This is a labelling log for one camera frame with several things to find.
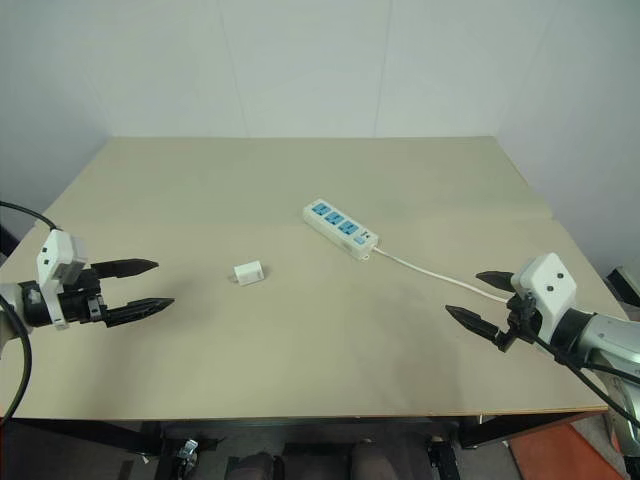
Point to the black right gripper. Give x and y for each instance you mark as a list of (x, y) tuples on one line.
[(522, 320)]

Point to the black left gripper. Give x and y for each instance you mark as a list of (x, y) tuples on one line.
[(80, 302)]

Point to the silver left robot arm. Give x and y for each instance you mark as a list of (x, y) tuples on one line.
[(27, 307)]

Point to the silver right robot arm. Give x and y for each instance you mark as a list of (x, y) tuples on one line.
[(610, 335)]

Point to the white plug adapter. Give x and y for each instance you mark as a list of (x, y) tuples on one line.
[(248, 273)]

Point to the white power strip blue sockets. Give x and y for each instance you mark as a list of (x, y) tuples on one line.
[(340, 227)]

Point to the metal caster wheel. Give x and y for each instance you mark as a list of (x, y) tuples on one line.
[(187, 452)]

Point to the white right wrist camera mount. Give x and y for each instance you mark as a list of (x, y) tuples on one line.
[(547, 285)]

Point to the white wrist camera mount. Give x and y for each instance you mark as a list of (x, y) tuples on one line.
[(547, 285), (57, 252)]

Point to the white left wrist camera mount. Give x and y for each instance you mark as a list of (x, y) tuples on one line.
[(57, 252)]

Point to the black table frame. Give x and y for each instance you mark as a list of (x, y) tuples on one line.
[(75, 440)]

